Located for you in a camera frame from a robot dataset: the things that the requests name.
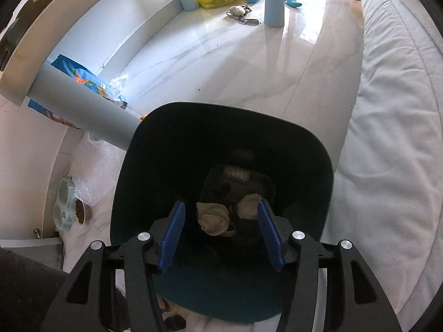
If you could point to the brown pet food dish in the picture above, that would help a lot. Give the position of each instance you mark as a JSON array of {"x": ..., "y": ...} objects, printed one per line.
[{"x": 82, "y": 211}]

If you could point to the dark teal waste bin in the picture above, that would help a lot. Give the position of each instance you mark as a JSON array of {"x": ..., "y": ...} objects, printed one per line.
[{"x": 207, "y": 135}]

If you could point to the bubble wrap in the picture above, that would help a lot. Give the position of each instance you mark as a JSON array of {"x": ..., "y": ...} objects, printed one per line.
[{"x": 93, "y": 166}]

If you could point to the person's grey fleece clothing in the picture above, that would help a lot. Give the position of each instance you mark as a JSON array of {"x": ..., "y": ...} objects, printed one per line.
[{"x": 24, "y": 290}]

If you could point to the light blue table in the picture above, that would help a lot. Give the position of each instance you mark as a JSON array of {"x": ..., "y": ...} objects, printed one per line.
[{"x": 97, "y": 110}]

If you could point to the clear plastic wrap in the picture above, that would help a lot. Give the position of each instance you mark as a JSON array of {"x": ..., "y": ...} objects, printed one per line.
[{"x": 119, "y": 83}]

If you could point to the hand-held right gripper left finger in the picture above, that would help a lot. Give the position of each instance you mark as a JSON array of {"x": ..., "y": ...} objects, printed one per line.
[{"x": 172, "y": 235}]

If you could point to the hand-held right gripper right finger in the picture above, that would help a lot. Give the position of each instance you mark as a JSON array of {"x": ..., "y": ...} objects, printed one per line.
[{"x": 271, "y": 235}]

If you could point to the light blue pet bowl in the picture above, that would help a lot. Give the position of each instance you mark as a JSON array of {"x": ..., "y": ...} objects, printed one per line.
[{"x": 64, "y": 197}]

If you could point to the blue printed packet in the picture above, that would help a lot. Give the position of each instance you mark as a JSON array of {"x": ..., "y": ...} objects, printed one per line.
[{"x": 69, "y": 67}]

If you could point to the white wad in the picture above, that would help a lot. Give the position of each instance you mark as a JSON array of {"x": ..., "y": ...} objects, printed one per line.
[
  {"x": 213, "y": 218},
  {"x": 247, "y": 207}
]

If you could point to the grey bed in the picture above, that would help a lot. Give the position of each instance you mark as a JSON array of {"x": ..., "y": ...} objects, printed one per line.
[{"x": 387, "y": 145}]

